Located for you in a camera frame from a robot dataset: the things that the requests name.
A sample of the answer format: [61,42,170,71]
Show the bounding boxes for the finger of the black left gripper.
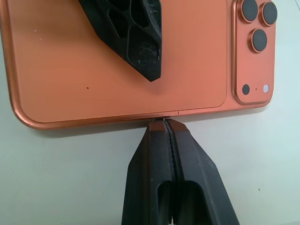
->
[77,0,163,83]

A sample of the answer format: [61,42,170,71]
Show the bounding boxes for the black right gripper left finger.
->
[120,119,175,225]

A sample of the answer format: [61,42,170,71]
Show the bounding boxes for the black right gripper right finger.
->
[165,118,240,225]

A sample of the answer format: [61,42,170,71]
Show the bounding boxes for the orange smartphone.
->
[0,0,278,131]

